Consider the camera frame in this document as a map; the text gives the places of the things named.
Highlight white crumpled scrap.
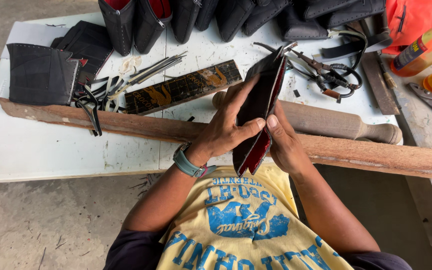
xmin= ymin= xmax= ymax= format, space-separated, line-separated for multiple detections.
xmin=119 ymin=55 xmax=143 ymax=74

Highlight flat black leather panel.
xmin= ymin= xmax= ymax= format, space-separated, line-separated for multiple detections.
xmin=6 ymin=43 xmax=82 ymax=107

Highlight person's left hand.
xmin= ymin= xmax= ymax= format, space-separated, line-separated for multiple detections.
xmin=186 ymin=74 xmax=267 ymax=166

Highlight silver pliers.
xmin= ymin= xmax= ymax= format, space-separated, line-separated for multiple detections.
xmin=406 ymin=82 xmax=432 ymax=125

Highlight brown-handled punch pliers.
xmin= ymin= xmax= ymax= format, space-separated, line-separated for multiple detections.
xmin=283 ymin=41 xmax=359 ymax=101

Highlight long brown wooden plank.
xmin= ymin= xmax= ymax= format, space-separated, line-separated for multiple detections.
xmin=0 ymin=97 xmax=432 ymax=183

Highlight black crocodile-print ruler block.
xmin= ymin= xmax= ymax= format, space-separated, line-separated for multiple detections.
xmin=124 ymin=59 xmax=243 ymax=116

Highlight bundle of black leather strips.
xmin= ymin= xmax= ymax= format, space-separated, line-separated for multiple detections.
xmin=73 ymin=75 xmax=127 ymax=137

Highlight row of black leather bags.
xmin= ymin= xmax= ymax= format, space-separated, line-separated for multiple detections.
xmin=98 ymin=0 xmax=388 ymax=57

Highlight person's right hand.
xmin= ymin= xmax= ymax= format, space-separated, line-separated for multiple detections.
xmin=267 ymin=99 xmax=313 ymax=178

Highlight wooden-handled awl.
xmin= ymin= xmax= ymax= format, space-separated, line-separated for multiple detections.
xmin=375 ymin=52 xmax=398 ymax=90

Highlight yellow blue-printed T-shirt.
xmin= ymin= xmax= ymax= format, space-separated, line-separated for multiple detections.
xmin=156 ymin=164 xmax=355 ymax=270

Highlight stack of black leather pieces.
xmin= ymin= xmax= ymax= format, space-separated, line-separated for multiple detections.
xmin=50 ymin=20 xmax=114 ymax=94

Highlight flat metal file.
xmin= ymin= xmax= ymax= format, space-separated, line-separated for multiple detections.
xmin=345 ymin=20 xmax=401 ymax=116

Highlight orange fabric bag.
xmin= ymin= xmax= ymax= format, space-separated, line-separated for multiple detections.
xmin=382 ymin=0 xmax=432 ymax=56

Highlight black leather strap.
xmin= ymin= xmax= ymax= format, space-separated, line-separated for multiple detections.
xmin=313 ymin=29 xmax=394 ymax=64

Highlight teal wristwatch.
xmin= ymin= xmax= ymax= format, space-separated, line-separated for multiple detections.
xmin=172 ymin=142 xmax=217 ymax=179

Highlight black leather piece red lining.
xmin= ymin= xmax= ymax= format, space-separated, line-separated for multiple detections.
xmin=232 ymin=46 xmax=288 ymax=178

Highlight wooden rolling pin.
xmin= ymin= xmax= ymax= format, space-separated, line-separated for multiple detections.
xmin=212 ymin=91 xmax=403 ymax=145

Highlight large amber glue bottle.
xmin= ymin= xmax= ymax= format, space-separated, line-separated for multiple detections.
xmin=390 ymin=20 xmax=432 ymax=78

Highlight bundle of thin pale strips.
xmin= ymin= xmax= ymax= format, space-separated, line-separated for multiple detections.
xmin=107 ymin=51 xmax=189 ymax=100

